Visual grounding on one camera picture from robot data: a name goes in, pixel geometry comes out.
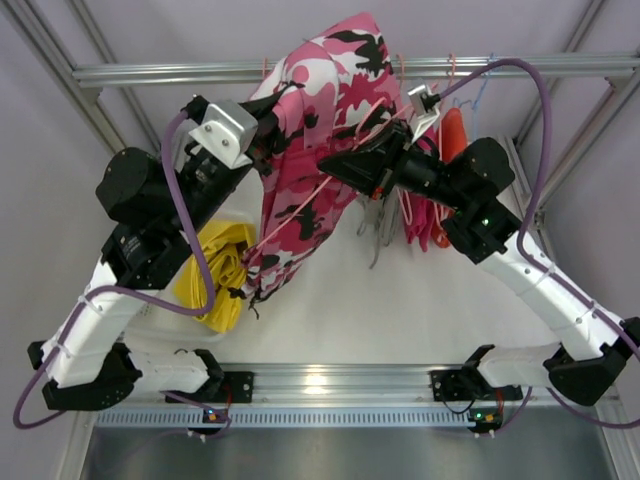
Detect left aluminium frame post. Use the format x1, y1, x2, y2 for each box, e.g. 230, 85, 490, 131
1, 0, 161, 155

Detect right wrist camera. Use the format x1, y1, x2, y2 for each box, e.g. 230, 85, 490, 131
407, 84, 441, 144

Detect aluminium hanging rail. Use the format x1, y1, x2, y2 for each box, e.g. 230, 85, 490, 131
76, 51, 639, 88

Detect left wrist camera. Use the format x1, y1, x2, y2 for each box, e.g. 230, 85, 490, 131
189, 100, 259, 170

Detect pink wire hanger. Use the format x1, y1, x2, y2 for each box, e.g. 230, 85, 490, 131
262, 57, 271, 80

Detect magenta trousers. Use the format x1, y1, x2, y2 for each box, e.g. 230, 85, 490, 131
404, 193, 436, 252

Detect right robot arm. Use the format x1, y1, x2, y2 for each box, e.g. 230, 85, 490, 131
318, 123, 639, 406

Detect slotted cable duct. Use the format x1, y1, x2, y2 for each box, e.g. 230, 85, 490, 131
95, 407, 474, 429

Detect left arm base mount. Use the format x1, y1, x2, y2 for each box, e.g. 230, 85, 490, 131
164, 371, 255, 404

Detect grey trousers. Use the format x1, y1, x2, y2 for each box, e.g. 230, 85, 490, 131
356, 194, 402, 269

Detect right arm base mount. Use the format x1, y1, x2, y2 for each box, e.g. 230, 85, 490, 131
430, 369, 481, 403

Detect white plastic basket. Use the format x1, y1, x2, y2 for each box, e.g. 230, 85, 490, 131
125, 209, 256, 343

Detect aluminium frame post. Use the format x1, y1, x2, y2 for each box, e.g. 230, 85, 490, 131
1, 0, 161, 155
501, 1, 639, 289

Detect right aluminium frame post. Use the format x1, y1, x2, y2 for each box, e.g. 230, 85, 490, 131
501, 1, 639, 289

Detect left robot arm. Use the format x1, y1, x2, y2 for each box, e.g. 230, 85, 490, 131
28, 95, 277, 412

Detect aluminium front rail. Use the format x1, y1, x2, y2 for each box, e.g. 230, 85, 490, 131
74, 363, 616, 407

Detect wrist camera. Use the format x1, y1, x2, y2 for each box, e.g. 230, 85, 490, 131
189, 100, 259, 170
407, 84, 441, 144

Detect yellow trousers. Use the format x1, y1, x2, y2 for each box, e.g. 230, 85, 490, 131
173, 219, 256, 334

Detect pink patterned trousers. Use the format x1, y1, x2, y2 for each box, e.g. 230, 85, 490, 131
242, 12, 403, 304

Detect blue wire hanger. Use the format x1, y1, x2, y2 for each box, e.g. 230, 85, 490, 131
448, 56, 491, 114

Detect orange trousers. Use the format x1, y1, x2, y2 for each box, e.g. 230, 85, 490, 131
431, 107, 468, 248

